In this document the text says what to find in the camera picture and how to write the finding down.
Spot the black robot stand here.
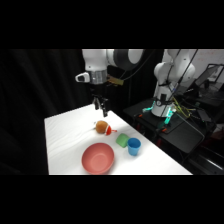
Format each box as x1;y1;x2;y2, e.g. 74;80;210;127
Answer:
122;97;224;176

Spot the brown plush toy, red hat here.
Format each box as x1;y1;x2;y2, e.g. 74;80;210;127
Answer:
93;120;118;136

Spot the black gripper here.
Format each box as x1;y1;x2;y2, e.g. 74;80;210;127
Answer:
90;82;110;118

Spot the black curtain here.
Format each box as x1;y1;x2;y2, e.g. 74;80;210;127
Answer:
0;49;164;176

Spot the yellow cable bundle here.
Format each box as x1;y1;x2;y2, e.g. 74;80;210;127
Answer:
172;103;196;119

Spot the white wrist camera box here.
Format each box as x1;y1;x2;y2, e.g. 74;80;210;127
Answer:
75;71;91;84

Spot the small tan circuit board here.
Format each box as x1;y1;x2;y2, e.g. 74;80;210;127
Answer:
106;75;125;88

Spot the pink plastic bowl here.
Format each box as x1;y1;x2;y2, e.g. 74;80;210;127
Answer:
81;142;116;175

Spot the dark laptop screen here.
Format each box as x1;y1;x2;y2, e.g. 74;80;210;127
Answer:
194;63;224;90

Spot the green base light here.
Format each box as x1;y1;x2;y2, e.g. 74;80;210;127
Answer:
142;101;177;127

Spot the green foam block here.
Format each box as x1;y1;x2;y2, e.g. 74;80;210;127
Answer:
115;132;130;149

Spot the blue plastic cup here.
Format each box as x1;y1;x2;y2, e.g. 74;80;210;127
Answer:
127;137;142;157

